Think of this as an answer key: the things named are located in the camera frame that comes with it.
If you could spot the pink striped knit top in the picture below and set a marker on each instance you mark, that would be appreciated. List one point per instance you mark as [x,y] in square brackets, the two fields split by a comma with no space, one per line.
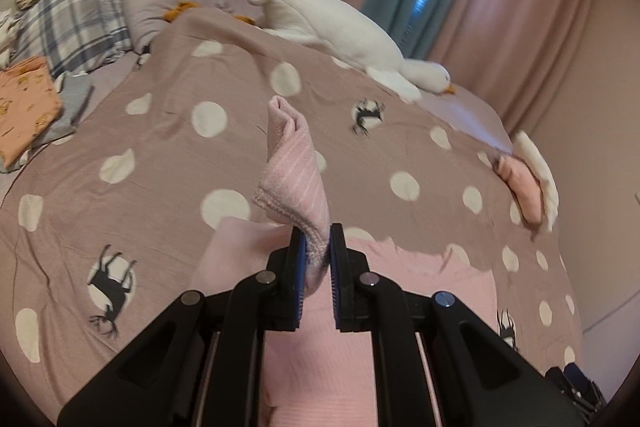
[270,168]

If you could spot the folded pink garment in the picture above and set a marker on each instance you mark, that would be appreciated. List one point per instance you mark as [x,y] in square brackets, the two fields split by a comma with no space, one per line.
[525,187]

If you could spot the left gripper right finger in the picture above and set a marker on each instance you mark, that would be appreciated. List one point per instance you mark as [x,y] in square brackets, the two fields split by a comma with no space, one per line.
[435,361]

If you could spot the folded white garment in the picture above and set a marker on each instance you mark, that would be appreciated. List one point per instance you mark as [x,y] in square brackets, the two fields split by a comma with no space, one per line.
[525,149]

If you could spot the mauve polka dot blanket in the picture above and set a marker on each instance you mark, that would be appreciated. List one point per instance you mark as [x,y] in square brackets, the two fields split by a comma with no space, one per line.
[100,233]

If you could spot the grey garment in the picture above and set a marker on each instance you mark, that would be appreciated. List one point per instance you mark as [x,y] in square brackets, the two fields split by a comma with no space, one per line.
[74,90]

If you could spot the plaid pillow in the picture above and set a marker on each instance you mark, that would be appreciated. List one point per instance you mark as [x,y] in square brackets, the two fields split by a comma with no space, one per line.
[73,35]

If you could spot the white goose plush toy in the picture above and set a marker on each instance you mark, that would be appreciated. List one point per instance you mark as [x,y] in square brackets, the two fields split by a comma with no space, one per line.
[336,28]

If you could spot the folded orange garment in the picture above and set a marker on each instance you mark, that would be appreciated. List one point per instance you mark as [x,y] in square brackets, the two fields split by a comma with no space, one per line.
[29,104]

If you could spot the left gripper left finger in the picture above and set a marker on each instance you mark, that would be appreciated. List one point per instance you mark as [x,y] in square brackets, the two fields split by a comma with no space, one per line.
[199,363]

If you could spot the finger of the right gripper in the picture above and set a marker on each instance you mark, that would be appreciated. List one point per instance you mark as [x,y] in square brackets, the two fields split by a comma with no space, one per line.
[579,389]

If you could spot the lilac pillow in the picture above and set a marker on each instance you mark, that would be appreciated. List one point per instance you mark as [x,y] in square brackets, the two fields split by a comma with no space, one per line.
[145,19]

